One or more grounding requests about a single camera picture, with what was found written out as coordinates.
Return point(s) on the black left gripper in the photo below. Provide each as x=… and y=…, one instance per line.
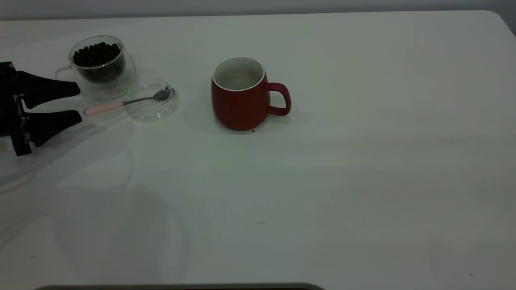
x=8, y=100

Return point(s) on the red ceramic mug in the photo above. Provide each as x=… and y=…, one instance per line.
x=238, y=108

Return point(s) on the dark coffee beans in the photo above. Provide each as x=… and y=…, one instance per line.
x=96, y=54

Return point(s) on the clear double wall glass cup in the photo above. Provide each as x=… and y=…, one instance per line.
x=105, y=84

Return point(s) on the clear glass lid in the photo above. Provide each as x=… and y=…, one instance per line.
x=155, y=110

